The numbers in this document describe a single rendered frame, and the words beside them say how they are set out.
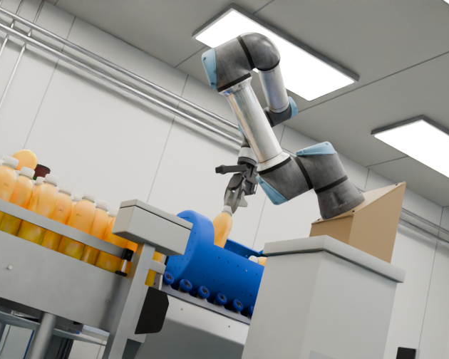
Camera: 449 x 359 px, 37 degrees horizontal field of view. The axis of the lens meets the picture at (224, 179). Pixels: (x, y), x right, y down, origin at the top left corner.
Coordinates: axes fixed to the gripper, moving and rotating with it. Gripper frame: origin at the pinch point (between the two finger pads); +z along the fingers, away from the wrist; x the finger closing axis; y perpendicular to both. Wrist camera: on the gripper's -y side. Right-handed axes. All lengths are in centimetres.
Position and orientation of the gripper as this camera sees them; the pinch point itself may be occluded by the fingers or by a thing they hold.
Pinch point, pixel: (228, 209)
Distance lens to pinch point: 242.8
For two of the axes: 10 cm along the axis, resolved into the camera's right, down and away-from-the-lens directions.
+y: 7.7, 3.9, 5.0
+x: -5.8, 1.1, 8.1
